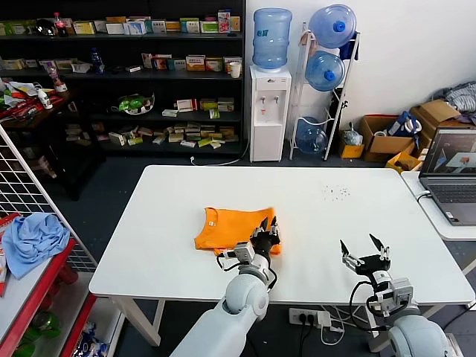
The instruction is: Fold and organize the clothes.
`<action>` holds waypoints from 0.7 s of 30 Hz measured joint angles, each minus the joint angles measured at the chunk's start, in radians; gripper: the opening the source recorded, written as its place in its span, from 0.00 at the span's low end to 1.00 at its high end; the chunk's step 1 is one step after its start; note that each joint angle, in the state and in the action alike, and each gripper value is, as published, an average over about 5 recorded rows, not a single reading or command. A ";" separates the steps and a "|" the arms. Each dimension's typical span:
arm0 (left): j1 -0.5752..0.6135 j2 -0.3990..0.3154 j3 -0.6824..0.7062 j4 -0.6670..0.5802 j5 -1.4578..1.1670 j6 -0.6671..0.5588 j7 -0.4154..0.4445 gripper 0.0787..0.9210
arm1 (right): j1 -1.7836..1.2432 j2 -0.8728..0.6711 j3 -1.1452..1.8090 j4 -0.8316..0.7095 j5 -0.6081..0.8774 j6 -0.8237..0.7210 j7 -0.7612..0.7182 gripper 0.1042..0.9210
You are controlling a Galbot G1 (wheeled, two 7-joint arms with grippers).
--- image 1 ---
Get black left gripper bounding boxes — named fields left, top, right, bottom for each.
left=250, top=215, right=281, bottom=254

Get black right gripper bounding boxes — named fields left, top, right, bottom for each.
left=338, top=233, right=392, bottom=277

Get orange t-shirt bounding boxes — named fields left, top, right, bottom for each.
left=193, top=206, right=283, bottom=257

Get grey clothes pile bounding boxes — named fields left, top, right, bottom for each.
left=444, top=82, right=476, bottom=113

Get white side table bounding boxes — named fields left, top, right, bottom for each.
left=400, top=170, right=476, bottom=278

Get white power strip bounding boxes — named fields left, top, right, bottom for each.
left=289, top=307, right=332, bottom=328

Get yellow cardboard tray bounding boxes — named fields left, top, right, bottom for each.
left=385, top=151, right=423, bottom=174

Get small yellow box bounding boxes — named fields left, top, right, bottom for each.
left=338, top=143, right=365, bottom=161

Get grey laptop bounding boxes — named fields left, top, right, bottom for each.
left=418, top=128, right=476, bottom=227

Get open cardboard box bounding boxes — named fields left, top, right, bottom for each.
left=358, top=115, right=417, bottom=164

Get white water dispenser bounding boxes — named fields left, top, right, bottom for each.
left=248, top=65, right=293, bottom=164

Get large cardboard box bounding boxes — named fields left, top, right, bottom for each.
left=410, top=99, right=465, bottom=149

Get white metal jug rack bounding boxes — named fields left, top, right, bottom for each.
left=289, top=22, right=361, bottom=161

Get black shelf unit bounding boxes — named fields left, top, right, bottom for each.
left=0, top=0, right=248, bottom=157

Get orange yellow medicine box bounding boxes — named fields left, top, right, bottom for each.
left=185, top=54, right=207, bottom=71

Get upright blue water jug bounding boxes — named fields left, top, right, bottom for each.
left=252, top=7, right=294, bottom=71

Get dark cluttered table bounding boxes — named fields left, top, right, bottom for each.
left=0, top=87, right=109, bottom=202

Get light blue cloth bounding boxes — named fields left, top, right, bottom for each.
left=1, top=211, right=71, bottom=280

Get blue plastic bottle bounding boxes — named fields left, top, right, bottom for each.
left=90, top=47, right=105, bottom=74

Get red metal rack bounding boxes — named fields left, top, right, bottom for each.
left=0, top=237, right=98, bottom=357

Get white plastic bottle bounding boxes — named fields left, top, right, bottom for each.
left=36, top=87, right=54, bottom=110

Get cola bottle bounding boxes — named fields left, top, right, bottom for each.
left=53, top=11, right=70, bottom=37

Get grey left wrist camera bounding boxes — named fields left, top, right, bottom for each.
left=232, top=241, right=256, bottom=266

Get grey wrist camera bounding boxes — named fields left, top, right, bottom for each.
left=375, top=277, right=414, bottom=318
left=232, top=241, right=256, bottom=266

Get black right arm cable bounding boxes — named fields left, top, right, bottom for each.
left=349, top=280, right=388, bottom=332

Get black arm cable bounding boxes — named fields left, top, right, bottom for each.
left=216, top=251, right=243, bottom=273
left=349, top=280, right=388, bottom=332

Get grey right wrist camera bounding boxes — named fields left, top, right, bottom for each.
left=375, top=277, right=414, bottom=318

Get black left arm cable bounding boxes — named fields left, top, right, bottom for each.
left=216, top=251, right=243, bottom=273

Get white floor cable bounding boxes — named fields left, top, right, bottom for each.
left=189, top=139, right=251, bottom=167

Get white wire grid panel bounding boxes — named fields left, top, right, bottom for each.
left=0, top=122, right=98, bottom=274

